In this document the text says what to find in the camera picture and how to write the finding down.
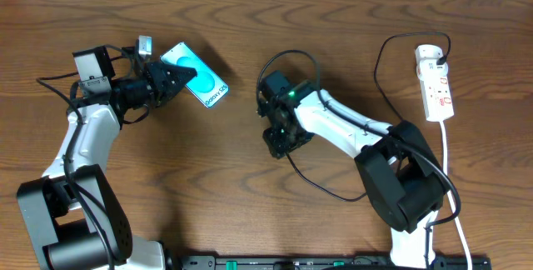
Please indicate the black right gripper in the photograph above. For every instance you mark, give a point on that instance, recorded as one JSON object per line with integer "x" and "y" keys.
{"x": 277, "y": 146}

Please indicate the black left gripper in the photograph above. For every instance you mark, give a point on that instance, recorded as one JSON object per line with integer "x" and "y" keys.
{"x": 157, "y": 83}

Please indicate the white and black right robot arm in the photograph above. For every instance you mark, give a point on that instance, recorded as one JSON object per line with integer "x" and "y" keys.
{"x": 402, "y": 178}

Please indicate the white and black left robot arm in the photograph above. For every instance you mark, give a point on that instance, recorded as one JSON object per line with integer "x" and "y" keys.
{"x": 71, "y": 213}

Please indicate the white power strip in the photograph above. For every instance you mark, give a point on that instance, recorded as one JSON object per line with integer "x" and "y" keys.
{"x": 435, "y": 88}

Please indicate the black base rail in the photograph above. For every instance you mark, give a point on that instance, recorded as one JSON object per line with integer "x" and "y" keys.
{"x": 373, "y": 260}

